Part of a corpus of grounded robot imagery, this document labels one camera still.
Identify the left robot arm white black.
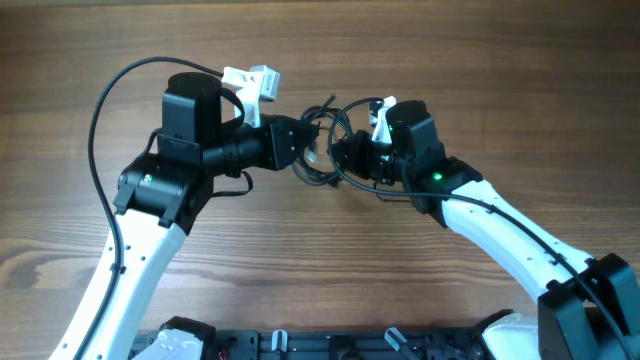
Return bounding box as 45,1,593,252
52,66,318,359

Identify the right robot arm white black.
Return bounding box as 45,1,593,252
328,97,639,359

